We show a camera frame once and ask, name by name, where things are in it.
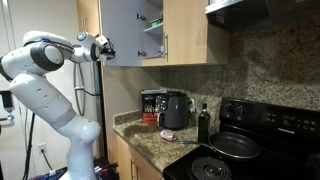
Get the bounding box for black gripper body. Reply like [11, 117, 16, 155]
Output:
[99, 42, 117, 63]

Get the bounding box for cabinet door with white inside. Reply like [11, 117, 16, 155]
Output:
[99, 0, 148, 67]

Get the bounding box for white cabinet shelf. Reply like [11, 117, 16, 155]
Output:
[143, 22, 165, 35]

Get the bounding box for wooden upper cabinet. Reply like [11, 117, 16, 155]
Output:
[76, 0, 231, 68]

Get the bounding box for wooden cabinet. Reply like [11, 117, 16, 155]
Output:
[76, 0, 231, 68]
[114, 132, 165, 180]

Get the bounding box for wooden lower cabinet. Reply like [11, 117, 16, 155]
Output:
[114, 132, 165, 180]

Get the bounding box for green package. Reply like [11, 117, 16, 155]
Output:
[148, 18, 164, 29]

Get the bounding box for dark refrigerator edge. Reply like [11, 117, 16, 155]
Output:
[91, 61, 108, 158]

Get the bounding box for red and black box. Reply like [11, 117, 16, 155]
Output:
[140, 88, 168, 124]

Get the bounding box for black air fryer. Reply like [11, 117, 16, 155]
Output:
[155, 90, 193, 131]

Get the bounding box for white plug behind fryer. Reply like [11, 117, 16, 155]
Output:
[189, 97, 198, 115]

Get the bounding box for crushed red soda can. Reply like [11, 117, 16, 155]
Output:
[159, 129, 177, 143]

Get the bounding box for dark olive oil bottle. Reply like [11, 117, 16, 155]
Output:
[197, 102, 212, 145]

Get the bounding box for steel range hood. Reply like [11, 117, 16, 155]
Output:
[204, 0, 320, 33]

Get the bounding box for coil burner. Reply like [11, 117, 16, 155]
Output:
[189, 156, 233, 180]

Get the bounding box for black frying pan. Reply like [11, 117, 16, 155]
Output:
[176, 131, 262, 161]

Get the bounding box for black electric stove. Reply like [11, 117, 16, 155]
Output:
[162, 96, 320, 180]

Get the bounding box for grey cable loop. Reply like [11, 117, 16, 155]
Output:
[72, 61, 101, 117]

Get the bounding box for wooden cabinet door with handle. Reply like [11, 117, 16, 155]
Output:
[162, 0, 210, 66]

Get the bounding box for black camera on stand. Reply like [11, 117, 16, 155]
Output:
[0, 89, 17, 123]

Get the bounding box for white wall outlet with cable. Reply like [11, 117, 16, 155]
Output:
[36, 142, 56, 176]

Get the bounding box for metal lower cabinet handle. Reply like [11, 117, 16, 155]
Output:
[129, 158, 135, 180]

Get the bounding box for black hanging cable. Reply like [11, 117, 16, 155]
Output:
[21, 112, 37, 180]

